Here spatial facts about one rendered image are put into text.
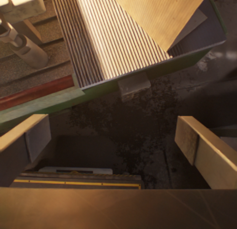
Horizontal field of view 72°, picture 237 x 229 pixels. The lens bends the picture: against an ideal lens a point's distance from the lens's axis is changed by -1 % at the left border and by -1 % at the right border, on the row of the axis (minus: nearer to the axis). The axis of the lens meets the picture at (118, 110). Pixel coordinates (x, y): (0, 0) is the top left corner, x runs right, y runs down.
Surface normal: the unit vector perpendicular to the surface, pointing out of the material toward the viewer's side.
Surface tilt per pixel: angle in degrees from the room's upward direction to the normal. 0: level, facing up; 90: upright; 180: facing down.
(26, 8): 90
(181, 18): 76
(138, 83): 0
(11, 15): 90
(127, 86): 0
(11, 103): 0
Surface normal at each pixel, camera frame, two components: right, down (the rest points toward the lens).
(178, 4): -0.74, 0.60
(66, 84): -0.03, -0.12
